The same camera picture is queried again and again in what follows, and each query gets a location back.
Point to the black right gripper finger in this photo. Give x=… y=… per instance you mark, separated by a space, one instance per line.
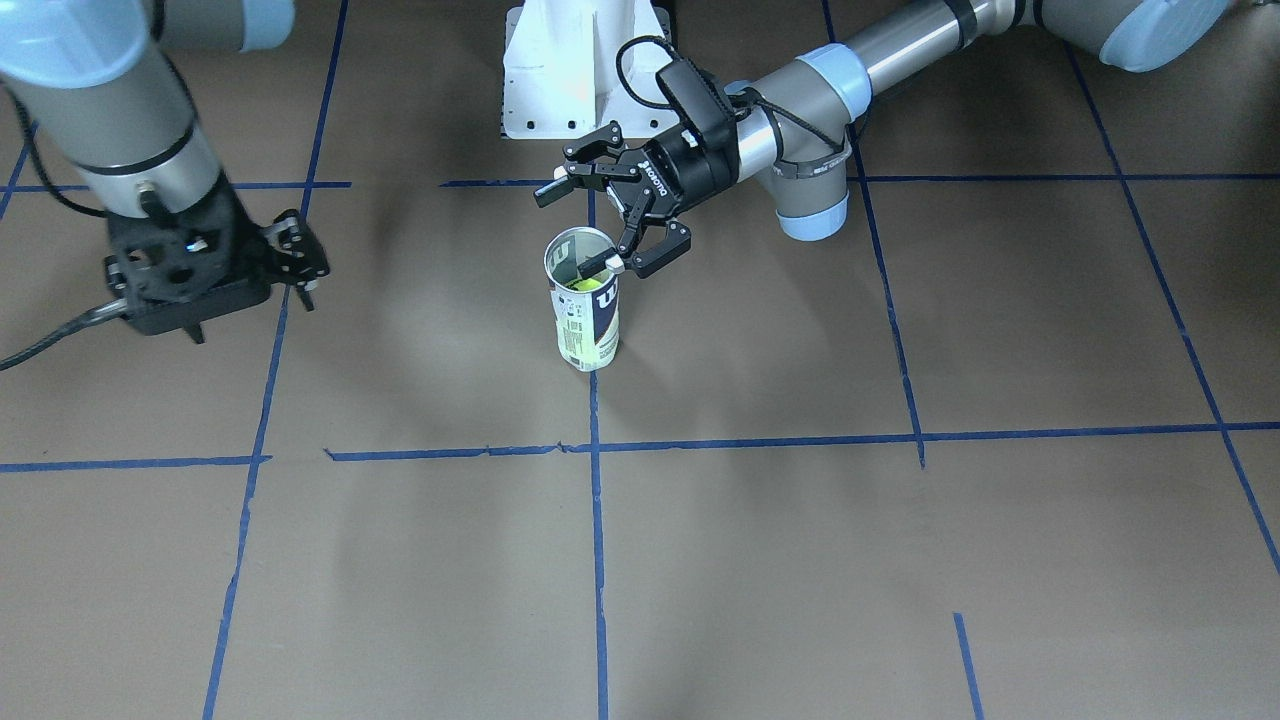
x=295 y=257
x=195 y=332

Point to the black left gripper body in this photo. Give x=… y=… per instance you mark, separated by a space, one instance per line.
x=684 y=168

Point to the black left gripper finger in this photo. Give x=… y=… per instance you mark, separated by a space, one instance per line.
x=645 y=210
x=595 y=162

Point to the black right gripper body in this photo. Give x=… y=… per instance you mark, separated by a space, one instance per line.
x=243 y=240

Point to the yellow tennis ball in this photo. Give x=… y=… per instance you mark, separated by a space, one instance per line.
x=586 y=285

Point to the clear tennis ball can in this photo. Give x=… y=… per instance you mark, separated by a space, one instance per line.
x=587 y=324

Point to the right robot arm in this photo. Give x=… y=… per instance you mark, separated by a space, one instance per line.
x=97 y=77

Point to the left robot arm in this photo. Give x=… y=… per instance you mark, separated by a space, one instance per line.
x=794 y=130

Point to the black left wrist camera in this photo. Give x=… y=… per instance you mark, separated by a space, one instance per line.
x=708 y=117

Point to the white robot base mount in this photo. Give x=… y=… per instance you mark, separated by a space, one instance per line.
x=560 y=79

